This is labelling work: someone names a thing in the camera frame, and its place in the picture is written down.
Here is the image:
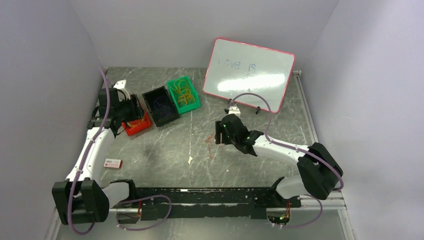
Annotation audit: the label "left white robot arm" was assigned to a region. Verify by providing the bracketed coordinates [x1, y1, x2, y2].
[52, 86, 145, 225]

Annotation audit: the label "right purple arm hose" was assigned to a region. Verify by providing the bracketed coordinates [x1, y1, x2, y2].
[225, 92, 345, 230]

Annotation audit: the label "yellow cables in red bin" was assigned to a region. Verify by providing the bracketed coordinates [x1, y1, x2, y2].
[127, 115, 148, 129]

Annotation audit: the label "orange cables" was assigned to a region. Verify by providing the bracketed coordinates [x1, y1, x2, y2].
[203, 132, 220, 160]

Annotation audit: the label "pink framed whiteboard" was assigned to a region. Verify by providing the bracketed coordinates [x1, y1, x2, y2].
[202, 37, 296, 113]

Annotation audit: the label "red plastic bin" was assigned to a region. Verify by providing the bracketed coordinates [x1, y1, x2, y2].
[121, 100, 152, 136]

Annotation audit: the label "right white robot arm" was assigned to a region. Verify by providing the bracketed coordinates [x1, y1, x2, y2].
[215, 114, 343, 207]

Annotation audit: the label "green plastic bin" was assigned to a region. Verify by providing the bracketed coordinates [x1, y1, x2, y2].
[166, 76, 201, 115]

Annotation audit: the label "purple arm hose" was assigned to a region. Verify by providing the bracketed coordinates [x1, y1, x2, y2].
[66, 66, 173, 236]
[225, 92, 345, 230]

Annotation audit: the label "black plastic bin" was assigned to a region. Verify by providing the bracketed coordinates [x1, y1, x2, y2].
[142, 86, 180, 127]

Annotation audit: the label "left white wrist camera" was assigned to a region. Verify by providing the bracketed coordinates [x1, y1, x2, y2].
[113, 79, 130, 99]

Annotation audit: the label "orange cable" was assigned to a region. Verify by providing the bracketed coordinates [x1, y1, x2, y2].
[170, 79, 197, 107]

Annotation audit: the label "small red white box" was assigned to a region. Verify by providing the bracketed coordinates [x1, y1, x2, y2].
[103, 158, 123, 169]

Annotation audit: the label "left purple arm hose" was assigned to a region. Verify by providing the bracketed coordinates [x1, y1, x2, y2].
[66, 66, 173, 236]

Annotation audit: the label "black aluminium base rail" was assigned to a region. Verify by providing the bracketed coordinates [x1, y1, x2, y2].
[56, 185, 345, 223]

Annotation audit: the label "purple cables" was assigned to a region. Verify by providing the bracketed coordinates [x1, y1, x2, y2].
[150, 96, 174, 119]

